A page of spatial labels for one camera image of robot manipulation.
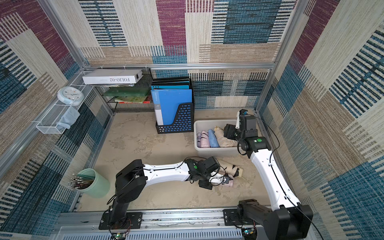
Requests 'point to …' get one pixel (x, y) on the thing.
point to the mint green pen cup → (99, 187)
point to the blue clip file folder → (166, 102)
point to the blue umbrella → (213, 140)
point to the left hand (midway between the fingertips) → (213, 174)
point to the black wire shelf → (138, 97)
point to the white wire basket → (49, 124)
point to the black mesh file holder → (184, 122)
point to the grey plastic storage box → (200, 125)
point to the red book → (147, 100)
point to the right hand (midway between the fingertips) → (231, 127)
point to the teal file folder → (169, 87)
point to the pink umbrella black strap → (227, 182)
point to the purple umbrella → (199, 136)
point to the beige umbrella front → (222, 141)
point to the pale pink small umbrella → (204, 139)
